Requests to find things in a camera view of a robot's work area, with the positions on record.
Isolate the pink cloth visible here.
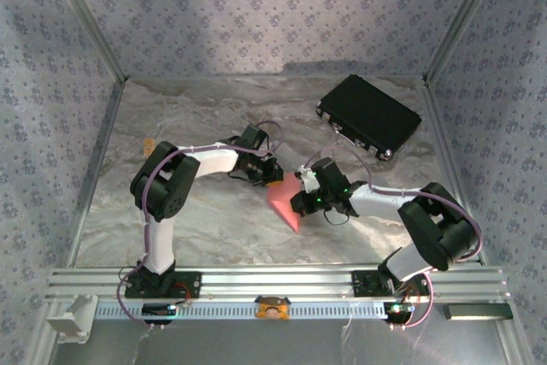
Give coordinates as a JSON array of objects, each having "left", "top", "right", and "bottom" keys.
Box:
[{"left": 265, "top": 172, "right": 303, "bottom": 233}]

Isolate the black ribbed carrying case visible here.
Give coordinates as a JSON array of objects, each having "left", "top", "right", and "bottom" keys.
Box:
[{"left": 315, "top": 74, "right": 423, "bottom": 162}]

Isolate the orange cartoon figure sticker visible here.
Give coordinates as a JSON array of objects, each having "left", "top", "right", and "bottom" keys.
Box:
[{"left": 255, "top": 295, "right": 291, "bottom": 321}]

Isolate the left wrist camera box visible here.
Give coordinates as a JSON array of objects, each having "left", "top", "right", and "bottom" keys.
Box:
[{"left": 236, "top": 124, "right": 269, "bottom": 155}]

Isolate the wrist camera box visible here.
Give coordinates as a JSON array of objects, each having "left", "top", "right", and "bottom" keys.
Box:
[
  {"left": 236, "top": 124, "right": 269, "bottom": 155},
  {"left": 297, "top": 157, "right": 348, "bottom": 193}
]

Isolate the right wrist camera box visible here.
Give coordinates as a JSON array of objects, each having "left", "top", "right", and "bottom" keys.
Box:
[{"left": 297, "top": 157, "right": 348, "bottom": 193}]

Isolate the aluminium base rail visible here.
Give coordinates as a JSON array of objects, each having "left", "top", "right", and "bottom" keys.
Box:
[{"left": 45, "top": 265, "right": 512, "bottom": 303}]

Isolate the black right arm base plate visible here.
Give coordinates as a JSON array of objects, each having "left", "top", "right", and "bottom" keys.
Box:
[{"left": 350, "top": 270, "right": 431, "bottom": 297}]

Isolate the slotted grey cable duct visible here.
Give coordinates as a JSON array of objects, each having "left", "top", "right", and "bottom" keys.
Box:
[{"left": 92, "top": 300, "right": 397, "bottom": 321}]

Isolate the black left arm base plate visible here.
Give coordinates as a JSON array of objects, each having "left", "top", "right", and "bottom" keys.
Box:
[{"left": 124, "top": 271, "right": 203, "bottom": 299}]

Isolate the aluminium side rail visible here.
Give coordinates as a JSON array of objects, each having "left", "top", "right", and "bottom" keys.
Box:
[
  {"left": 68, "top": 76, "right": 129, "bottom": 268},
  {"left": 422, "top": 76, "right": 488, "bottom": 266}
]

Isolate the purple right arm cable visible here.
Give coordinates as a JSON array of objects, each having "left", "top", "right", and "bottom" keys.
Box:
[{"left": 307, "top": 145, "right": 484, "bottom": 331}]

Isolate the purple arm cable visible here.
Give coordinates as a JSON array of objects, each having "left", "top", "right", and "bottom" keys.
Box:
[
  {"left": 307, "top": 145, "right": 484, "bottom": 331},
  {"left": 117, "top": 120, "right": 286, "bottom": 331}
]

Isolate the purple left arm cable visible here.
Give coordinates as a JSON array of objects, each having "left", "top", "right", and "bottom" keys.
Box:
[{"left": 117, "top": 120, "right": 286, "bottom": 331}]

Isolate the aluminium frame post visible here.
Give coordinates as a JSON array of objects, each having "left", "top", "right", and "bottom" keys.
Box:
[{"left": 422, "top": 0, "right": 509, "bottom": 84}]

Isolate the white plastic bracket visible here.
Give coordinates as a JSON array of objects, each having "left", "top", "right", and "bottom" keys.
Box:
[{"left": 45, "top": 295, "right": 96, "bottom": 344}]

